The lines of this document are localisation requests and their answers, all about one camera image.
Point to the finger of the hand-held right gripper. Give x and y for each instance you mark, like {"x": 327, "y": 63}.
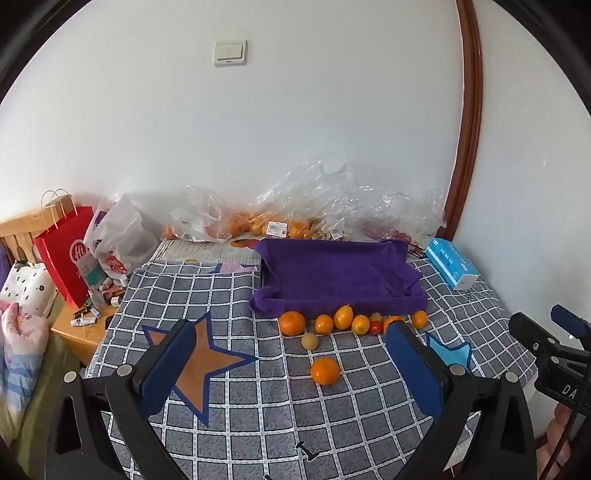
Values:
{"x": 572, "y": 321}
{"x": 524, "y": 325}

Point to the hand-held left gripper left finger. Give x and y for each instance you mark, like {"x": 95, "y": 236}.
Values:
{"x": 171, "y": 364}

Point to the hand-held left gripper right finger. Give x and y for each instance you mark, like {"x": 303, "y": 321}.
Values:
{"x": 415, "y": 369}

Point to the small mandarin orange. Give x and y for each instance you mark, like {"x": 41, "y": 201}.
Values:
{"x": 360, "y": 324}
{"x": 390, "y": 318}
{"x": 324, "y": 324}
{"x": 419, "y": 319}

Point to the red cherry tomato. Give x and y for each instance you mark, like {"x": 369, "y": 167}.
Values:
{"x": 376, "y": 327}

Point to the yellow oval kumquat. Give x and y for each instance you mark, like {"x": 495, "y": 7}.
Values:
{"x": 343, "y": 317}

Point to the large mandarin orange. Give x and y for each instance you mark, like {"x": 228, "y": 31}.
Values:
{"x": 292, "y": 322}
{"x": 325, "y": 370}

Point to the pale yellow round fruit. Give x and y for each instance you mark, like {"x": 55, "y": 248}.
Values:
{"x": 310, "y": 342}

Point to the purple towel-lined tray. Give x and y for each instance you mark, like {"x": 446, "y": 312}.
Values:
{"x": 332, "y": 272}

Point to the person's right hand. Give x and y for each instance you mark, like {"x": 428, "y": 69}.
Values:
{"x": 561, "y": 420}

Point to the pile of small bottles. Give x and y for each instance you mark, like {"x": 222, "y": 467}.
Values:
{"x": 99, "y": 300}

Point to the blue tissue box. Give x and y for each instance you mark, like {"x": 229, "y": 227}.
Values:
{"x": 450, "y": 263}

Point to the wooden nightstand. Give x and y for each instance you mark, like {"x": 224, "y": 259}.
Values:
{"x": 78, "y": 332}

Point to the printed foam mat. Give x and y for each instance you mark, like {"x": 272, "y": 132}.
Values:
{"x": 198, "y": 251}

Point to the grey checkered star blanket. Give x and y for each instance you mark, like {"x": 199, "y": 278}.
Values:
{"x": 277, "y": 415}

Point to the green bed sheet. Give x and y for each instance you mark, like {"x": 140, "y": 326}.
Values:
{"x": 41, "y": 392}

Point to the pile of bagged oranges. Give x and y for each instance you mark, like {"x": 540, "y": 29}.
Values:
{"x": 170, "y": 230}

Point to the white plastic bag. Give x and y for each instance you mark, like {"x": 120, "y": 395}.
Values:
{"x": 120, "y": 240}

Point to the pile of bagged red tomatoes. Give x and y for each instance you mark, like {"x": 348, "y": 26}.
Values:
{"x": 397, "y": 233}

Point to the pink striped quilt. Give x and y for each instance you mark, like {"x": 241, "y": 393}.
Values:
{"x": 18, "y": 350}

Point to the red paper bag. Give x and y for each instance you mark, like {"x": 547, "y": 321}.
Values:
{"x": 60, "y": 258}

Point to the pile of bagged small mandarins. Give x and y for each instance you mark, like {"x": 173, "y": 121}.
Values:
{"x": 244, "y": 224}

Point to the white spotted pillow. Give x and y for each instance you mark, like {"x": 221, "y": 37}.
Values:
{"x": 25, "y": 286}

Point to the wooden headboard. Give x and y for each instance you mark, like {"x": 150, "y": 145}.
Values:
{"x": 18, "y": 230}

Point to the brown wooden door frame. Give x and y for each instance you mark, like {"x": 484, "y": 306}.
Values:
{"x": 471, "y": 115}

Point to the white light switch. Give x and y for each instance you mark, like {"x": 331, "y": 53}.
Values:
{"x": 230, "y": 53}

